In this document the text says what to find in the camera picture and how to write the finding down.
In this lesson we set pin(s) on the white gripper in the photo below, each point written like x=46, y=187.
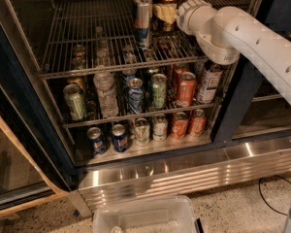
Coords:
x=185, y=13

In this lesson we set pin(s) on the orange brown tall can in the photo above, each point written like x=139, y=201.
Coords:
x=165, y=15

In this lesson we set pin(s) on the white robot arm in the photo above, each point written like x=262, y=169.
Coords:
x=225, y=34

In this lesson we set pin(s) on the silver blue energy drink can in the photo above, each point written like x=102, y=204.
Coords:
x=142, y=15

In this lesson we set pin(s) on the green patterned can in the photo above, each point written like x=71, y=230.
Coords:
x=159, y=90

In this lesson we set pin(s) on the orange soda can middle shelf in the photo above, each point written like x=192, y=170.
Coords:
x=186, y=89

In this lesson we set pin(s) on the blue white striped can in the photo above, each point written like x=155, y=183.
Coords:
x=135, y=90

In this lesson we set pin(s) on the orange can bottom left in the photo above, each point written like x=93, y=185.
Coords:
x=179, y=125

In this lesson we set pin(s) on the white can bottom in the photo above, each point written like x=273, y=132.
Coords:
x=160, y=126

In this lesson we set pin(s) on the gold can back left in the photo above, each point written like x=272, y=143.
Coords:
x=80, y=81

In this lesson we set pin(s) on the orange can bottom right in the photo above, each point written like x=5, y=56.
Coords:
x=197, y=122

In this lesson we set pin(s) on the silver green can bottom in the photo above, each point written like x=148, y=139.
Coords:
x=141, y=131

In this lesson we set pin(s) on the green can left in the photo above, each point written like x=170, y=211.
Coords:
x=74, y=97

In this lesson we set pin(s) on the blue pepsi can right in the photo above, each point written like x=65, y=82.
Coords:
x=119, y=137

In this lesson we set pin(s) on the blue pepsi can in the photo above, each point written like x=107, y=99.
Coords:
x=119, y=137
x=96, y=140

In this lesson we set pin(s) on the blue pepsi can left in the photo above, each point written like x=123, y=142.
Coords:
x=96, y=140

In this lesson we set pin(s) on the steel fridge base grille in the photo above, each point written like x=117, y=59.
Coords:
x=187, y=173

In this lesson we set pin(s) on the glass fridge door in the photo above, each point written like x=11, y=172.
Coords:
x=27, y=175

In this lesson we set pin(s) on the white label bottle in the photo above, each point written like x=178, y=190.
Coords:
x=209, y=82

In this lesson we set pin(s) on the clear water bottle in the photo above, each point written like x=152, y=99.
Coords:
x=105, y=86

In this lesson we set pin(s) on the clear plastic bin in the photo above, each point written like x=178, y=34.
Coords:
x=163, y=215

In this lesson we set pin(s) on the top wire shelf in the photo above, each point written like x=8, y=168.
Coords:
x=89, y=36

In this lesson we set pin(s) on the right compartment wire shelf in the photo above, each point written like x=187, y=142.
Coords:
x=266, y=92

